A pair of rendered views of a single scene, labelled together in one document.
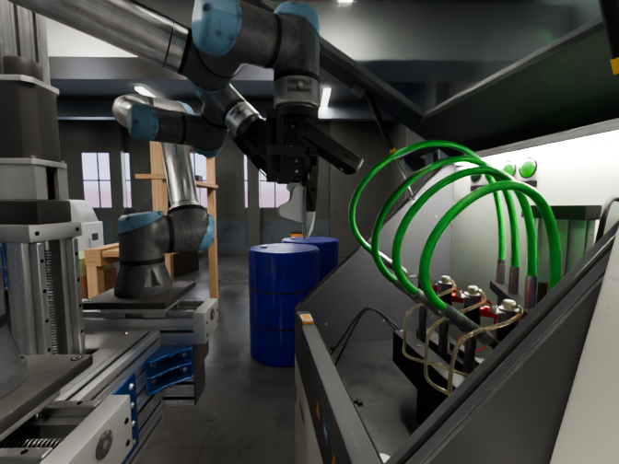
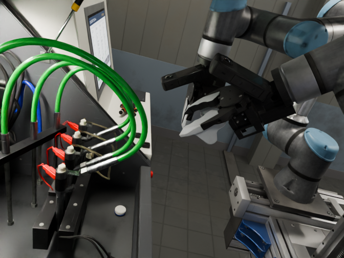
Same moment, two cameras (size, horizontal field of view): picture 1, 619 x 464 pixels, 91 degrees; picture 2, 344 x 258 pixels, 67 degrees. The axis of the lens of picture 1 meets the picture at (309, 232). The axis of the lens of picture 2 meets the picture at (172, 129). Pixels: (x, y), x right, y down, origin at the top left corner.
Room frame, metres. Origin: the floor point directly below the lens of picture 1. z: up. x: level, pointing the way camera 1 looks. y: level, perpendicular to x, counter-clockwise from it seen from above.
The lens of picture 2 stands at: (1.18, -0.06, 1.56)
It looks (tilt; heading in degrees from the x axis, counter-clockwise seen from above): 27 degrees down; 178
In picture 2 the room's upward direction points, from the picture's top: 15 degrees clockwise
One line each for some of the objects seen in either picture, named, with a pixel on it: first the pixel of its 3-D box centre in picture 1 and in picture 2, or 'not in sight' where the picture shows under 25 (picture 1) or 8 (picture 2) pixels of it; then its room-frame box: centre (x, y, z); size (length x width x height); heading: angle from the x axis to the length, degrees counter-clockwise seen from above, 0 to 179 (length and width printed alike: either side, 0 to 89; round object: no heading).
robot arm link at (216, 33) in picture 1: (232, 36); (259, 26); (0.48, 0.12, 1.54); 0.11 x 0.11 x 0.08; 33
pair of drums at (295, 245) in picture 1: (298, 288); not in sight; (2.93, 0.11, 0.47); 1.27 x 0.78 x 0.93; 174
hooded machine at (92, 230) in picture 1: (77, 234); not in sight; (6.12, 4.67, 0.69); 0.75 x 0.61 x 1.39; 89
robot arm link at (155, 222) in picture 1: (144, 234); not in sight; (0.88, 0.48, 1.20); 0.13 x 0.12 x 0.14; 129
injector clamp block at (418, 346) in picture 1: (453, 399); (69, 201); (0.57, -0.29, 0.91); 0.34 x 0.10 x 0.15; 10
